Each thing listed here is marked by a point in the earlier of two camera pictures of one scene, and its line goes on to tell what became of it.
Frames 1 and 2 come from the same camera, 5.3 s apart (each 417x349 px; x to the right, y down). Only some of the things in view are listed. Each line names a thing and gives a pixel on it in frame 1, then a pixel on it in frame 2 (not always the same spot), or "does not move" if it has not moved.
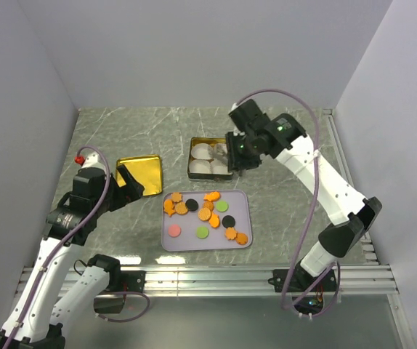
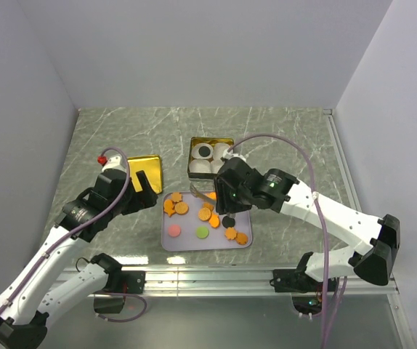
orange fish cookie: (214, 221) does not move
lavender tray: (214, 219) does not move
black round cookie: (192, 204) to (204, 151)
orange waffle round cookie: (181, 208) does not move
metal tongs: (219, 153) to (203, 185)
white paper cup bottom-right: (219, 166) does not move
